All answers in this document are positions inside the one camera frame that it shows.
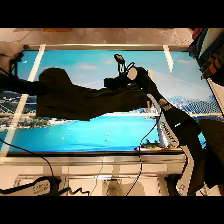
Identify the dark green pants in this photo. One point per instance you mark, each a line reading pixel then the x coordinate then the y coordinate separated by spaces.
pixel 73 100

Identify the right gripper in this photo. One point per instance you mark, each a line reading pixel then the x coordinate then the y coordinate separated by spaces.
pixel 115 82

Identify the black garment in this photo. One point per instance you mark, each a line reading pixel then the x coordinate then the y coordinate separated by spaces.
pixel 215 150

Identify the heap of clothes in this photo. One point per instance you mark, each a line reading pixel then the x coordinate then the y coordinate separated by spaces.
pixel 211 56

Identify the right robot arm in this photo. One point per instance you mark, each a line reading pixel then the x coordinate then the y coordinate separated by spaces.
pixel 180 126

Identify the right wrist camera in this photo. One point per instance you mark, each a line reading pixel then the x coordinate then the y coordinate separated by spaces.
pixel 120 61

